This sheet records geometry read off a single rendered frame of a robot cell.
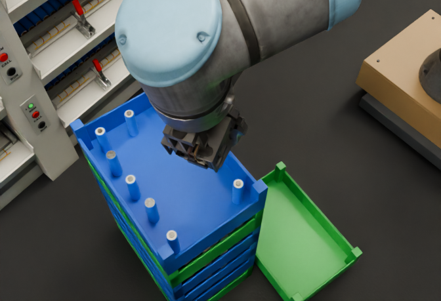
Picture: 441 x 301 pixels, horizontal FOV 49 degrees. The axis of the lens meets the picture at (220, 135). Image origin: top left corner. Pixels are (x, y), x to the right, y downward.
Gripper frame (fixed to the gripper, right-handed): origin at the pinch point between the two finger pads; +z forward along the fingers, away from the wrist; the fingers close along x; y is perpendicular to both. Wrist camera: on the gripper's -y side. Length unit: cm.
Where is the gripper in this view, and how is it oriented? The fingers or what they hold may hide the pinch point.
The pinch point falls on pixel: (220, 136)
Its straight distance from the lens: 73.9
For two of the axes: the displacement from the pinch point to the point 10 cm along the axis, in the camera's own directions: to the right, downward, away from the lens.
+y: -3.9, 8.9, -2.5
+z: 1.0, 3.1, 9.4
